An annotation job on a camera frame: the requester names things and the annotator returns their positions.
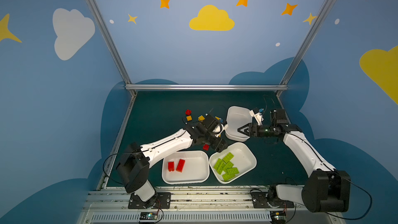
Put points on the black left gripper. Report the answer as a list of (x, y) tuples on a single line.
[(213, 138)]

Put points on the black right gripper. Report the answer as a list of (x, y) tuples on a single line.
[(253, 129)]

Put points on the green lego large brick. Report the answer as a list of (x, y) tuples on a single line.
[(228, 157)]

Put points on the green lego brick long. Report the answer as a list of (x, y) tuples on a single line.
[(218, 163)]

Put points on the red lego brick long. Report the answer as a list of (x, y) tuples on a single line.
[(180, 165)]

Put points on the red lego brick small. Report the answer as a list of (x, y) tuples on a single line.
[(171, 166)]

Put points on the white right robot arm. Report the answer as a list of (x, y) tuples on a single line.
[(326, 190)]

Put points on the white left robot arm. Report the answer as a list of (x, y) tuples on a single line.
[(136, 161)]

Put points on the white tray far right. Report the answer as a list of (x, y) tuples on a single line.
[(237, 117)]

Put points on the white tray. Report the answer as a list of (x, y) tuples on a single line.
[(196, 168), (244, 160), (237, 117)]

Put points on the red lego brick lower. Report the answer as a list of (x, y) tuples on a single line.
[(206, 147)]

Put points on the white tray left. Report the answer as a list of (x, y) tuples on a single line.
[(196, 168)]

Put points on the white tray middle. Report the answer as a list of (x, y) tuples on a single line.
[(244, 160)]

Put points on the right controller board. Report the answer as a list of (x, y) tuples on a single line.
[(278, 218)]

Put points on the controller board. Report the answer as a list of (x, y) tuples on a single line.
[(148, 217), (278, 218)]

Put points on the left controller board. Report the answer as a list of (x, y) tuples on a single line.
[(148, 217)]

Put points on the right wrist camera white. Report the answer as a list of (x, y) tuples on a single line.
[(257, 114)]

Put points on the aluminium frame back crossbar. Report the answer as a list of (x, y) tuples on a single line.
[(207, 87)]

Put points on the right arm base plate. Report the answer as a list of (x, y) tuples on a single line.
[(261, 200)]

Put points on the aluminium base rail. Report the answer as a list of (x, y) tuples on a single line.
[(195, 205)]

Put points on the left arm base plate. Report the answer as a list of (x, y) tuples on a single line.
[(158, 200)]

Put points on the aluminium frame post right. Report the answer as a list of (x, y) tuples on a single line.
[(310, 36)]

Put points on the aluminium frame post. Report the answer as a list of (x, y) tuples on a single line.
[(101, 24), (310, 36)]

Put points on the aluminium frame post left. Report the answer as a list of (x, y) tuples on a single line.
[(101, 24)]

